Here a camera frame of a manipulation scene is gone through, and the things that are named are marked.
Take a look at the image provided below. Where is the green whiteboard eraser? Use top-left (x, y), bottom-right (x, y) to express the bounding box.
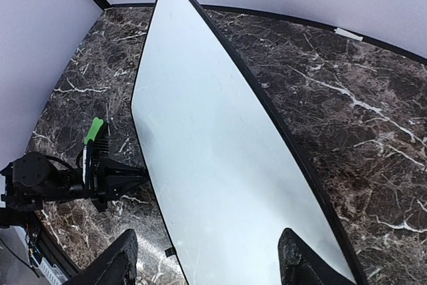
top-left (83, 117), bottom-right (108, 145)

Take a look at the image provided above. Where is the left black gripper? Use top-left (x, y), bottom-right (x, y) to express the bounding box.
top-left (82, 156), bottom-right (148, 212)

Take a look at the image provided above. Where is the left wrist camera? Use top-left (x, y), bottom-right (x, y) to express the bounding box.
top-left (75, 138), bottom-right (109, 168)

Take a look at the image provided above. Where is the black whiteboard stand clip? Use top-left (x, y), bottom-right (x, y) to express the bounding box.
top-left (165, 247), bottom-right (177, 258)

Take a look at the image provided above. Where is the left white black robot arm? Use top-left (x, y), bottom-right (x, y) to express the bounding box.
top-left (1, 152), bottom-right (148, 228)

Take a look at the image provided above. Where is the white slotted cable duct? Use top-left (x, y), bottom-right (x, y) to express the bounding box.
top-left (13, 227), bottom-right (69, 285)

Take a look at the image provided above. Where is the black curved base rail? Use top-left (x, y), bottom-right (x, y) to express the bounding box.
top-left (27, 212), bottom-right (81, 278)

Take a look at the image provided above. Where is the white tape strip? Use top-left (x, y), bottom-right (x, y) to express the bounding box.
top-left (334, 27), bottom-right (364, 41)

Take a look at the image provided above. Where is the white whiteboard black frame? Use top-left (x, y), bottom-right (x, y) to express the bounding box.
top-left (131, 0), bottom-right (367, 284)

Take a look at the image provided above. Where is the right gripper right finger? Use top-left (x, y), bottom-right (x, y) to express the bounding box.
top-left (278, 228), bottom-right (354, 285)

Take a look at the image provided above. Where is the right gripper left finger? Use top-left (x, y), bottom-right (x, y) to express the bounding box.
top-left (64, 229), bottom-right (138, 285)

